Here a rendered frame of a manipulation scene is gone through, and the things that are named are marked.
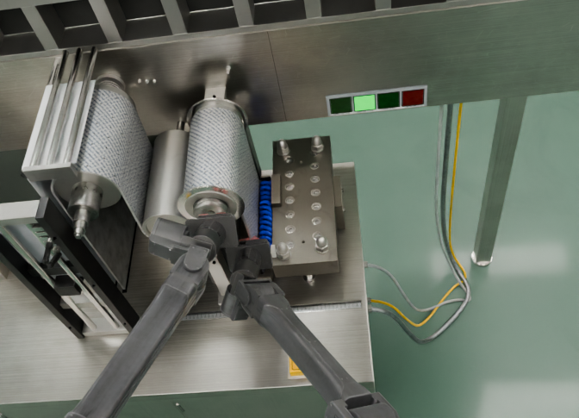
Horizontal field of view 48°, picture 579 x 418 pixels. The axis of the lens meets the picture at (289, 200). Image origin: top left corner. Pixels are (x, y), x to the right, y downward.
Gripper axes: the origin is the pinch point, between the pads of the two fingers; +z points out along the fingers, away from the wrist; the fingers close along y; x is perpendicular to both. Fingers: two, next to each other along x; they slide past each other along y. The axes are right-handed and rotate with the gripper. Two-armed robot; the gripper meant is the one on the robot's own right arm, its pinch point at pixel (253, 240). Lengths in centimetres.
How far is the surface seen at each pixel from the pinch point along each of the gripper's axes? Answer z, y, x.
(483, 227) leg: 80, 71, -43
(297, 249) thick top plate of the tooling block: 0.6, 10.3, -3.9
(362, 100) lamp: 19.4, 29.5, 26.5
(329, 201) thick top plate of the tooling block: 12.3, 18.8, 3.0
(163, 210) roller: -9.5, -17.4, 14.0
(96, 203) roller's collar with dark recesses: -19.3, -27.9, 21.2
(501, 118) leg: 51, 71, 8
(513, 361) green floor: 60, 77, -89
